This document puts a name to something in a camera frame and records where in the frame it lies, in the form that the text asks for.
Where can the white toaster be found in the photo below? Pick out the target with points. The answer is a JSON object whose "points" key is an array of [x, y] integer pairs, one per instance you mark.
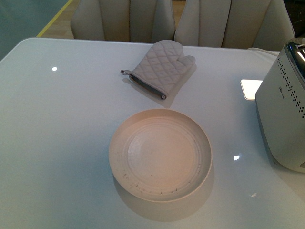
{"points": [[280, 104]]}

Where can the beige ceramic plate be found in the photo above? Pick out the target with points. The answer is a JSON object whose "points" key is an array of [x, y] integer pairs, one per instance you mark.
{"points": [[160, 155]]}

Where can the grey quilted oven mitt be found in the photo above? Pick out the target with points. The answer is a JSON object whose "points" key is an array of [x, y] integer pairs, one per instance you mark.
{"points": [[161, 69]]}

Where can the beige upholstered chair left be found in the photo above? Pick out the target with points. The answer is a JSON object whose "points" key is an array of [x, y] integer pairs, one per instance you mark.
{"points": [[147, 21]]}

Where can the beige upholstered chair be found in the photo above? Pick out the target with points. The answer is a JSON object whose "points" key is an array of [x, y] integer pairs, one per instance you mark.
{"points": [[240, 24], [147, 21]]}

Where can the beige upholstered chair right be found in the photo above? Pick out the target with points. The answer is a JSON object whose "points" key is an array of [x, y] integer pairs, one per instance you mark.
{"points": [[240, 24]]}

